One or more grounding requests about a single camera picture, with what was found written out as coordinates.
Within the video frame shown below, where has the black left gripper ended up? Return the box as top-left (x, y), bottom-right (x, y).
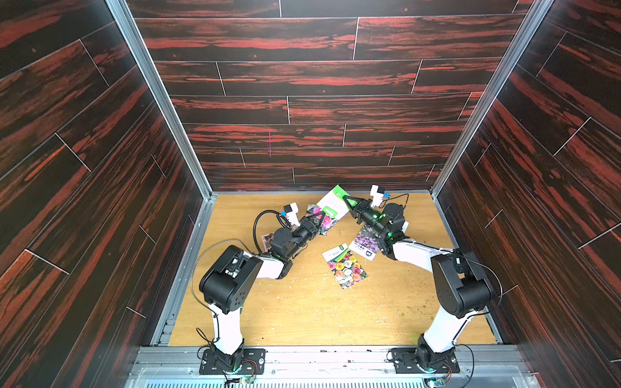
top-left (282, 212), bottom-right (323, 262)

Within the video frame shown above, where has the magenta flower green seed packet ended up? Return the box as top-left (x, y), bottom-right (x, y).
top-left (317, 185), bottom-right (349, 221)

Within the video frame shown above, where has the mixed ranunculus seed packet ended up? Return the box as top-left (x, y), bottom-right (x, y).
top-left (322, 244), bottom-right (368, 289)

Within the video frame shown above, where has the cartoon shop seed packet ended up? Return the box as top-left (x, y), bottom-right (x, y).
top-left (261, 233), bottom-right (273, 251)

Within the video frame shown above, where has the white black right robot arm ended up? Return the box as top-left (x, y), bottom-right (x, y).
top-left (343, 196), bottom-right (495, 356)

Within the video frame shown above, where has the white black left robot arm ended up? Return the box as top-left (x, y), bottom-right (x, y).
top-left (199, 210), bottom-right (327, 368)

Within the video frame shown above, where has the aster flower seed packet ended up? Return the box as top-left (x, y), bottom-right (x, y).
top-left (307, 205), bottom-right (338, 235)

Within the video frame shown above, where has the pink cosmos seed packet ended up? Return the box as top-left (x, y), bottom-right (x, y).
top-left (349, 225), bottom-right (380, 260)

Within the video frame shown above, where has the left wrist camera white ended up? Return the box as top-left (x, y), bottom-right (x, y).
top-left (281, 202), bottom-right (300, 229)

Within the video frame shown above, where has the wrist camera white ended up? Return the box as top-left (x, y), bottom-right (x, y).
top-left (370, 184), bottom-right (385, 207)
top-left (281, 202), bottom-right (300, 229)

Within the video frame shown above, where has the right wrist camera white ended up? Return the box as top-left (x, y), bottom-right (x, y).
top-left (370, 184), bottom-right (385, 207)

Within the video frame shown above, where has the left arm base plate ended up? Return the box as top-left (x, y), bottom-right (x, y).
top-left (199, 348), bottom-right (266, 376)

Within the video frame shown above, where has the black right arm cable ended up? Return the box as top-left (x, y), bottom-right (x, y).
top-left (387, 192), bottom-right (506, 388)

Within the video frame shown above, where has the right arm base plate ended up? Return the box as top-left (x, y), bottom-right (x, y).
top-left (387, 347), bottom-right (460, 374)

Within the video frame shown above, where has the aluminium front rail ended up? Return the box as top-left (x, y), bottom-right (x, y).
top-left (126, 345), bottom-right (542, 387)

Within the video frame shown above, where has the aluminium corner post right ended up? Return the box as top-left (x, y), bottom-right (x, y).
top-left (430, 0), bottom-right (554, 202)

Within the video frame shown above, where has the aluminium corner post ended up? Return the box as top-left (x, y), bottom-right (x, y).
top-left (430, 0), bottom-right (554, 202)
top-left (105, 0), bottom-right (213, 200)

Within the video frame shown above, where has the aluminium corner post left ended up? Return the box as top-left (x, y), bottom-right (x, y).
top-left (105, 0), bottom-right (213, 200)

